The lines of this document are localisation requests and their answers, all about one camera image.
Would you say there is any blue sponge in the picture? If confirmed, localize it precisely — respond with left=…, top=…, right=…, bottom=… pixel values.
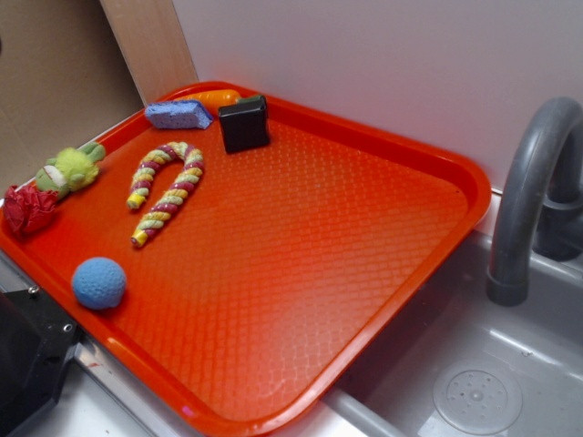
left=145, top=100, right=214, bottom=129

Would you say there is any striped rope candy cane toy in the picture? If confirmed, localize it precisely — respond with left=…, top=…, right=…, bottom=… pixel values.
left=126, top=141, right=206, bottom=249

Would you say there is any cardboard panel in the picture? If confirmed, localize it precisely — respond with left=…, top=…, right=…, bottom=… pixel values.
left=1, top=1, right=142, bottom=190

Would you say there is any orange plastic carrot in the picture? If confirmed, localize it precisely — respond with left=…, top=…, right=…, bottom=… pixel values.
left=178, top=89, right=241, bottom=107

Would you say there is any wooden board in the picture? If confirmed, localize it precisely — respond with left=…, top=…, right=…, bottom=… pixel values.
left=101, top=0, right=199, bottom=105

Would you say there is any black metal mount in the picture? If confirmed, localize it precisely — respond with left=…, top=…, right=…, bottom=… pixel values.
left=1, top=286, right=80, bottom=436

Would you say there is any grey toy faucet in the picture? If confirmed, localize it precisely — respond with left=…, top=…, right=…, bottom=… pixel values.
left=486, top=97, right=582, bottom=307

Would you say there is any red crumpled cloth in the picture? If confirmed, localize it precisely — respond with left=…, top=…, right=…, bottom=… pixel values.
left=2, top=186, right=58, bottom=237

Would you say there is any black box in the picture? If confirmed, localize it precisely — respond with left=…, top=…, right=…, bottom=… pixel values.
left=219, top=95, right=271, bottom=154

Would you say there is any blue textured ball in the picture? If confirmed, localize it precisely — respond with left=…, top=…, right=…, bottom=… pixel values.
left=72, top=257, right=127, bottom=310

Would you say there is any grey plastic sink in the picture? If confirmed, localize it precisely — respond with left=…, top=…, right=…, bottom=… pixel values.
left=0, top=227, right=583, bottom=437

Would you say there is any orange plastic tray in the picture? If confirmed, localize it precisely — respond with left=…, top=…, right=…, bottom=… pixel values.
left=0, top=80, right=493, bottom=437

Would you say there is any green plush frog toy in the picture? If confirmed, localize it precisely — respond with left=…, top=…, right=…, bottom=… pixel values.
left=35, top=142, right=107, bottom=200

